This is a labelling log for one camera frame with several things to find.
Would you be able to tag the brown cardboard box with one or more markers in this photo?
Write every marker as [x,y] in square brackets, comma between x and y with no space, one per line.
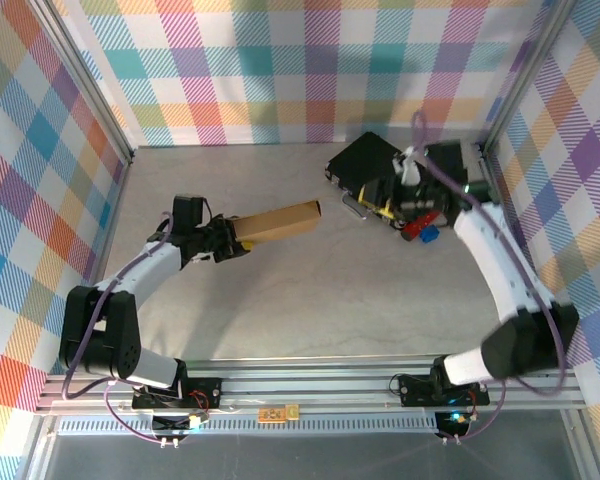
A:
[280,222]

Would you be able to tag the red bottle with clear cap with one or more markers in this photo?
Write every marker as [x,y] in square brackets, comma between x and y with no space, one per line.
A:
[420,225]

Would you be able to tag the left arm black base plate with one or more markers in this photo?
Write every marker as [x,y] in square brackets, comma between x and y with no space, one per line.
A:
[205,392]

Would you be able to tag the aluminium mounting rail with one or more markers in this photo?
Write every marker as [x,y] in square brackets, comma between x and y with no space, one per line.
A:
[305,387]

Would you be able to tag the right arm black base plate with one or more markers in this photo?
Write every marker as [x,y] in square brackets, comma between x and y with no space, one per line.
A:
[415,390]

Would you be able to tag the small blue block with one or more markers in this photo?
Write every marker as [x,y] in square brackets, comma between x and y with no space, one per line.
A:
[430,234]

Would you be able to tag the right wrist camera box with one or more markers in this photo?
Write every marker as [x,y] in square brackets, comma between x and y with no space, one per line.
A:
[410,172]

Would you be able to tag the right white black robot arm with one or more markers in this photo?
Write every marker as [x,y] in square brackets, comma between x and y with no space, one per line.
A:
[490,260]

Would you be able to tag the aluminium side rail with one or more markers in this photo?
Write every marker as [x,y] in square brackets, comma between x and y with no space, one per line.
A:
[510,225]
[112,220]

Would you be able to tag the small black controller board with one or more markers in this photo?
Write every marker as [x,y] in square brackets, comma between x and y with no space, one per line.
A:
[455,422]
[172,424]

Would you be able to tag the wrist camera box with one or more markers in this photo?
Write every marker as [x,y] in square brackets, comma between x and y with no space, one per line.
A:
[410,172]
[203,258]

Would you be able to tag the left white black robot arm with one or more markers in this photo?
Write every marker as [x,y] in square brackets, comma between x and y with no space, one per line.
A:
[150,267]

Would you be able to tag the aluminium frame post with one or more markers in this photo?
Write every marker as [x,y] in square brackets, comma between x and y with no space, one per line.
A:
[100,100]
[526,75]

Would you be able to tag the small orange circuit board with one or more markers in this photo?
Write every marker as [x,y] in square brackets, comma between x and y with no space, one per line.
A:
[272,414]

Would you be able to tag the black carrying case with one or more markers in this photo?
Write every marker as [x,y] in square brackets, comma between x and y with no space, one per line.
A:
[365,160]

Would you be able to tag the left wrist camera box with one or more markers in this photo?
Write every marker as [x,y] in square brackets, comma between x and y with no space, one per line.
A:
[203,258]

